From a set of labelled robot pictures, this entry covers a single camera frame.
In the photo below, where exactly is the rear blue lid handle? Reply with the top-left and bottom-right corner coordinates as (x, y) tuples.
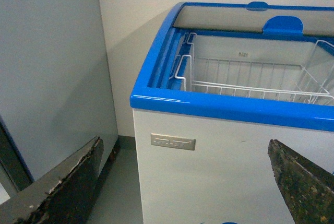
(246, 1), (269, 11)

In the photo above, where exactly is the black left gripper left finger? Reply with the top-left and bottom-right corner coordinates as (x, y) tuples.
(1, 136), (104, 223)

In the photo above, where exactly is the grey cabinet beside freezer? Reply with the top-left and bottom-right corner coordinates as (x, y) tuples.
(0, 0), (118, 198)

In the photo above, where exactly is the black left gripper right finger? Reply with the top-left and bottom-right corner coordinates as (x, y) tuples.
(268, 139), (333, 223)

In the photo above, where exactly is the white wire freezer basket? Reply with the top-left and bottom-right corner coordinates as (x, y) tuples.
(167, 32), (333, 105)

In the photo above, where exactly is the silver brand nameplate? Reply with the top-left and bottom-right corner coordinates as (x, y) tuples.
(150, 133), (196, 151)

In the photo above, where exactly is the white blue chest freezer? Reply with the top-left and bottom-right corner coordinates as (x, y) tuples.
(130, 2), (333, 223)

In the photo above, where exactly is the glass sliding freezer lid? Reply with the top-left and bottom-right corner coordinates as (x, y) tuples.
(173, 3), (333, 37)

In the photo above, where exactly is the blue lid handle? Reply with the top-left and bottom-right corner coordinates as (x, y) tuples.
(246, 1), (269, 11)
(263, 16), (304, 36)

